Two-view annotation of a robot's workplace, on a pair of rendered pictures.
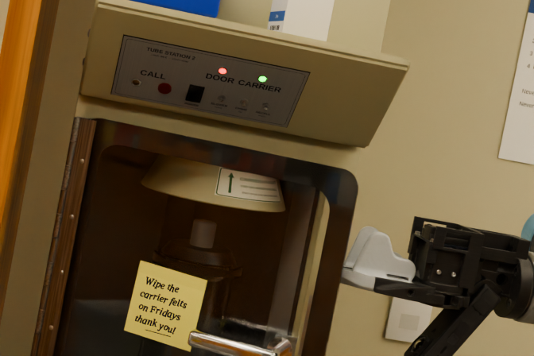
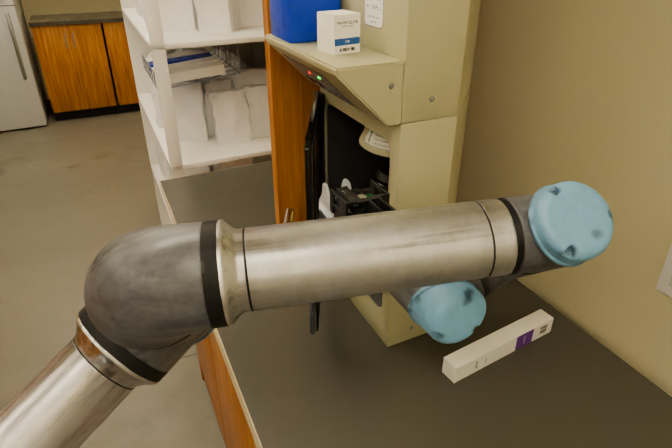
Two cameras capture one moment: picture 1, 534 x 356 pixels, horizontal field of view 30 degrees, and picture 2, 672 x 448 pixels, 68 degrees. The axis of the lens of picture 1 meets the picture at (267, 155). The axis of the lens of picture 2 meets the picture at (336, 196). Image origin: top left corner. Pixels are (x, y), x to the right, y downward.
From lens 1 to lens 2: 1.19 m
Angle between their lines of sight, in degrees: 76
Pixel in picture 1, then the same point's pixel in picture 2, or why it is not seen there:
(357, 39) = (395, 45)
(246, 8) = not seen: hidden behind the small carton
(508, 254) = not seen: hidden behind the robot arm
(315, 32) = (329, 48)
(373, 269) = (324, 205)
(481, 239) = (344, 206)
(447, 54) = not seen: outside the picture
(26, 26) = (268, 50)
